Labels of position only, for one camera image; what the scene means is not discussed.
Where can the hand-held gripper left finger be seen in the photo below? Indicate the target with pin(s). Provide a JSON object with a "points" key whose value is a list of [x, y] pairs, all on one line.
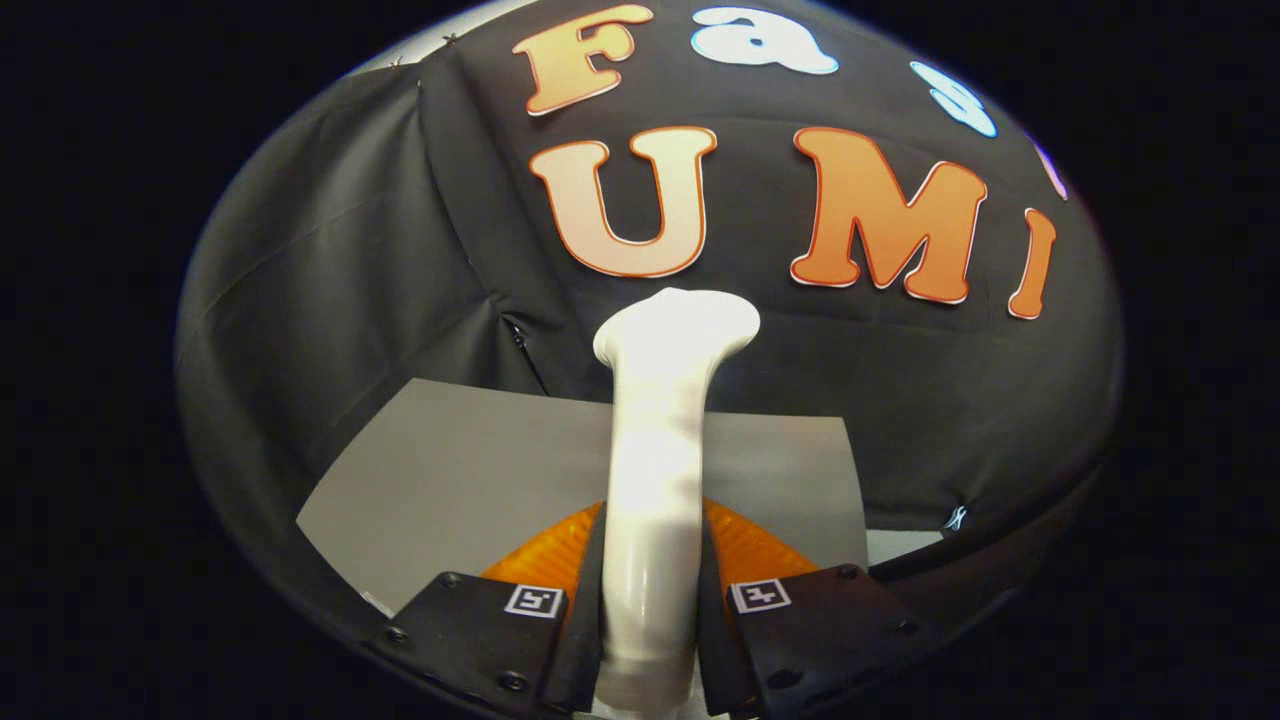
{"points": [[588, 640]]}

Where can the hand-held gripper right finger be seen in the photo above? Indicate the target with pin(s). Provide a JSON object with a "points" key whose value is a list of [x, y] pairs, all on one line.
{"points": [[715, 640]]}

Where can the grey drawer cabinet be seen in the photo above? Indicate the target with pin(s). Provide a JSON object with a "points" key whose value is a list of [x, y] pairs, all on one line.
{"points": [[450, 470]]}

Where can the white garment steamer head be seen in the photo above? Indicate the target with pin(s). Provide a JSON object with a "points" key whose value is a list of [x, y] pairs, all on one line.
{"points": [[655, 480]]}

